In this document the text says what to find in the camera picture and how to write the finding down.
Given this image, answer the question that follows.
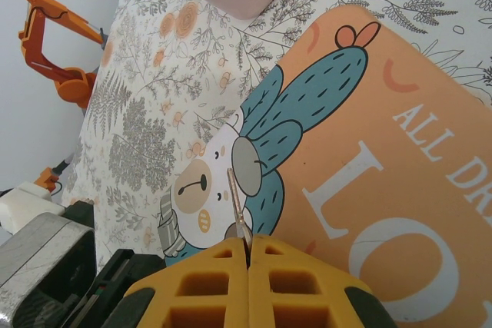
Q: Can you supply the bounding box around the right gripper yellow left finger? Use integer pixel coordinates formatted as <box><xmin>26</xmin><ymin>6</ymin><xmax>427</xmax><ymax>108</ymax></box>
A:
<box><xmin>115</xmin><ymin>237</ymin><xmax>251</xmax><ymax>328</ymax></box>

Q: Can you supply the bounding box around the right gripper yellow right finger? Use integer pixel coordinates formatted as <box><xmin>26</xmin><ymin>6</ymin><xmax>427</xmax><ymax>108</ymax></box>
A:
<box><xmin>248</xmin><ymin>234</ymin><xmax>397</xmax><ymax>328</ymax></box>

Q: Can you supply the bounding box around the white plastic block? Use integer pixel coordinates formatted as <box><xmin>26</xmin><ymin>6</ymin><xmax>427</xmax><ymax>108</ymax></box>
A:
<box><xmin>0</xmin><ymin>181</ymin><xmax>66</xmax><ymax>234</ymax></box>

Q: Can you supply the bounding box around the orange bear print tin box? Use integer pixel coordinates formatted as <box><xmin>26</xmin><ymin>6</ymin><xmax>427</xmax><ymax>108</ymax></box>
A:
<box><xmin>158</xmin><ymin>5</ymin><xmax>492</xmax><ymax>325</ymax></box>

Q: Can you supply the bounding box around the floral tablecloth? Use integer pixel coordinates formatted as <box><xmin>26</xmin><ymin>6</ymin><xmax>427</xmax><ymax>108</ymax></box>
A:
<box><xmin>57</xmin><ymin>0</ymin><xmax>492</xmax><ymax>267</ymax></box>

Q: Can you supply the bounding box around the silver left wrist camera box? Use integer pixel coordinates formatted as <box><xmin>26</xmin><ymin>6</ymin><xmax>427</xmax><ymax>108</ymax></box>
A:
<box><xmin>0</xmin><ymin>210</ymin><xmax>97</xmax><ymax>323</ymax></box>

